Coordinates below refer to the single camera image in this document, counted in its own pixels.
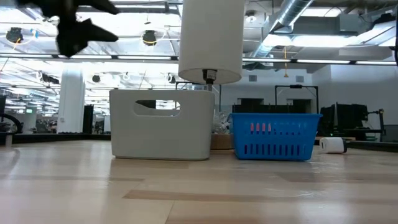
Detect black machine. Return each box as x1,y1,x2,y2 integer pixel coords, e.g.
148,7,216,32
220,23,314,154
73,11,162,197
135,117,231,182
320,103,387,141

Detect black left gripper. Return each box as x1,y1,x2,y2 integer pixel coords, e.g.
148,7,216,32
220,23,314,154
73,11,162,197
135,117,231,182
15,0,121,58

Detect white shade wooden table lamp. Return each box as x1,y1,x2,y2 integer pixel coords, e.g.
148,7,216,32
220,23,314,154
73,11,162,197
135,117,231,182
177,0,245,151

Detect red rectangular block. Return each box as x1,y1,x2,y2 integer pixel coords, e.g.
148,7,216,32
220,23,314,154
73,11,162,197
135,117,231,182
249,123,272,133

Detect white round column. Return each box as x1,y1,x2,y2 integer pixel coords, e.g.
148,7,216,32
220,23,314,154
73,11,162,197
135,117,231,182
57,68,86,134

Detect blue slotted plastic basket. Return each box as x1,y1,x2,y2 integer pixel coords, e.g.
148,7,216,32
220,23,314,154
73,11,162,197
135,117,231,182
229,112,323,162

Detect silver round air duct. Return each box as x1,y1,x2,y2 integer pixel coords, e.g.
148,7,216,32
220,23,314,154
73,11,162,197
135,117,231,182
248,0,313,60

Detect crinkled clear plastic wrap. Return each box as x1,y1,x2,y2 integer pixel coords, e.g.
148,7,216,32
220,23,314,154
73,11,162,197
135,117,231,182
212,110,233,135

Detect black gantry frame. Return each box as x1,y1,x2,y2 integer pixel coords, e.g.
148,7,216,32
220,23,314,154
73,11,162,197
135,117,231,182
274,84,320,114

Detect grey rectangular air duct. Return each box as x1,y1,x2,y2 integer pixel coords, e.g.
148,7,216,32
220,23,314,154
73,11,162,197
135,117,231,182
273,14,374,35

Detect black cabinets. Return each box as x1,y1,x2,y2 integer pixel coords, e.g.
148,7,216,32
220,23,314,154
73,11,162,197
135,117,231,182
232,98,275,114

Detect white charger black end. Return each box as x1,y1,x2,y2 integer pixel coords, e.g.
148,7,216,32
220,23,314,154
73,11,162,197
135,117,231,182
319,137,348,154

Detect grey plastic handle bin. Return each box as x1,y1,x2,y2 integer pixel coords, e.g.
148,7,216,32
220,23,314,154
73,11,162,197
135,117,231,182
109,89,216,161

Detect yellow hanging cord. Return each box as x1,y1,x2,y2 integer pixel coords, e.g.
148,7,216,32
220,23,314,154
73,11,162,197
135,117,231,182
282,46,289,78

